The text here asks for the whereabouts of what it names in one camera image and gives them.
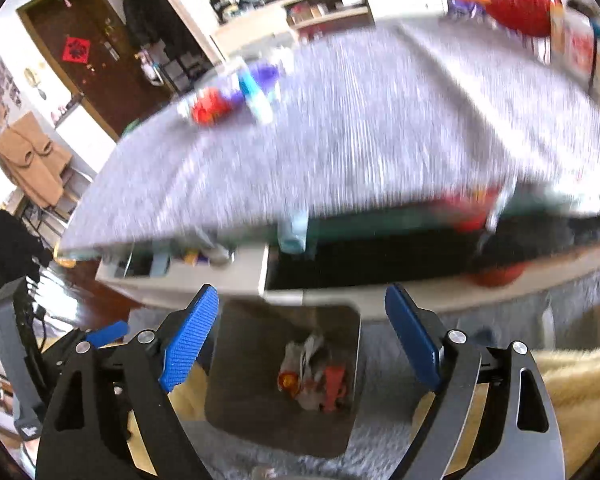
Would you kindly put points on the red door decoration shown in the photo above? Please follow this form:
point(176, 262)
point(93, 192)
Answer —
point(76, 50)

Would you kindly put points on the grey woven table mat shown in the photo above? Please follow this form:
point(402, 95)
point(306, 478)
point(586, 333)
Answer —
point(355, 150)

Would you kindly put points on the red foil wrapper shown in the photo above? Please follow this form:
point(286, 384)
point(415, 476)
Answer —
point(210, 107)

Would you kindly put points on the white bottle pink label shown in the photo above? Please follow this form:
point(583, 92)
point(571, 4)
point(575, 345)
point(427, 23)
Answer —
point(580, 47)

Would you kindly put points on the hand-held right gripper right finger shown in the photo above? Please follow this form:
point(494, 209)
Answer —
point(410, 335)

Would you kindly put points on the coat rack with dark coats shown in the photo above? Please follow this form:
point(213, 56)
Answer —
point(140, 10)

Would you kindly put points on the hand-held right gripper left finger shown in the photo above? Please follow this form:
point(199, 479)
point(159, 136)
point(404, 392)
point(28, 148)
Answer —
point(190, 340)

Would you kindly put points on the red plastic basket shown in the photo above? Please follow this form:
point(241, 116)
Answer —
point(517, 0)

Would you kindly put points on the teal white plastic packet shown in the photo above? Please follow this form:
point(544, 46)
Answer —
point(257, 95)

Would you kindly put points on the brown door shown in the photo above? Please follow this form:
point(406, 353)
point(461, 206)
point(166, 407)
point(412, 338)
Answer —
point(105, 90)

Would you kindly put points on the beige coat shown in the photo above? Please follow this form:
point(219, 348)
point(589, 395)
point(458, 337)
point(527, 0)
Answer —
point(30, 160)

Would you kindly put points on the dark cloth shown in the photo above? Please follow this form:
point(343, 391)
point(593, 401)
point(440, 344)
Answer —
point(5, 250)

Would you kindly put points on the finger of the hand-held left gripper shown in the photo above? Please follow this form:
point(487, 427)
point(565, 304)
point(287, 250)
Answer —
point(107, 334)

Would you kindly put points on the dark square waste bin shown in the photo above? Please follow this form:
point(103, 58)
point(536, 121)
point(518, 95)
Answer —
point(250, 360)

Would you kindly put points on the white tissue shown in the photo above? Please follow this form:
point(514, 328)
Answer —
point(305, 360)

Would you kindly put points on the coral plastic piece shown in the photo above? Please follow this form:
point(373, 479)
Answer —
point(337, 387)

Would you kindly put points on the whiteboard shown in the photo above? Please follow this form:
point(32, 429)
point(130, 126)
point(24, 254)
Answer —
point(80, 125)

